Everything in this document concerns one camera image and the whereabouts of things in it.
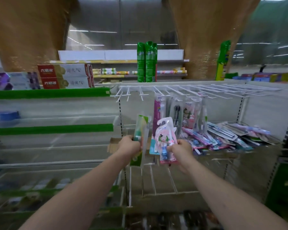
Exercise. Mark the clear pink-topped toothbrush pack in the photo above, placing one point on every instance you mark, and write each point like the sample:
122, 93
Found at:
198, 112

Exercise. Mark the oval twin black toothbrush pack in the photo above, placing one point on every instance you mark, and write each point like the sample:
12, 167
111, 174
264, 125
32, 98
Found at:
177, 114

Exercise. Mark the row of colourful boxes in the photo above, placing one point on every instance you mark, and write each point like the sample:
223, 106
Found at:
264, 77

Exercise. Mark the person's right hand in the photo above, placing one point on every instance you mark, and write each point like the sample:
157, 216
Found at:
182, 153

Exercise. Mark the pink label toothbrush pack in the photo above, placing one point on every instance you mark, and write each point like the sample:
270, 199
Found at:
156, 112

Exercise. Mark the red white toothpaste box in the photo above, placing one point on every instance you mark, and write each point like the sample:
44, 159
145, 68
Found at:
92, 82
69, 83
90, 70
67, 70

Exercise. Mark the person's left hand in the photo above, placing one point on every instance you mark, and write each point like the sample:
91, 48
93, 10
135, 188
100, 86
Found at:
128, 147

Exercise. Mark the green spray can red side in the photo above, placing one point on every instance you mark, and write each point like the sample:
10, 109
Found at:
155, 62

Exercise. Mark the pile of toothbrush packs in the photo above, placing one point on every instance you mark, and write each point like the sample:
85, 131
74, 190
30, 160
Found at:
225, 136

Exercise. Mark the blue product box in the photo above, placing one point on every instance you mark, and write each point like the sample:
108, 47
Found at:
3, 116

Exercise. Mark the clear green toothbrush pack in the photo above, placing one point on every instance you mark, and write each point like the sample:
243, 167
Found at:
203, 117

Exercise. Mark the person's right forearm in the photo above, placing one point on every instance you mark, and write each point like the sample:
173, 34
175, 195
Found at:
230, 198

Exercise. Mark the woven brown column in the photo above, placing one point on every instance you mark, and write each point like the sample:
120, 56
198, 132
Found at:
31, 28
206, 28

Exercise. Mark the brown cardboard tray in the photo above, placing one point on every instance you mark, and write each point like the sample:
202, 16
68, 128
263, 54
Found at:
112, 144

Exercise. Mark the green yellow spray can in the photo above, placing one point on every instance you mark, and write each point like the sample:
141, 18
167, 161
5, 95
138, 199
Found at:
223, 59

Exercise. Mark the green label toothbrush pack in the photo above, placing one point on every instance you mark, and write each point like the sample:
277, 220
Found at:
141, 124

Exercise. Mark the row of colourful wrap rolls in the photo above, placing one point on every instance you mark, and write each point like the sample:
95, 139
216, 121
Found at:
170, 72

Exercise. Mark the pink kids toothbrush pack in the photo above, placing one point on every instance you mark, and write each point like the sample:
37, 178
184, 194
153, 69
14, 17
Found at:
188, 114

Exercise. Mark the white shelf unit yellow strips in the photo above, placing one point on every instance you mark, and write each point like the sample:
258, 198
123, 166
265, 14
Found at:
81, 55

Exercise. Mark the person's left forearm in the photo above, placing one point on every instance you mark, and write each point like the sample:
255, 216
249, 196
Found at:
74, 196

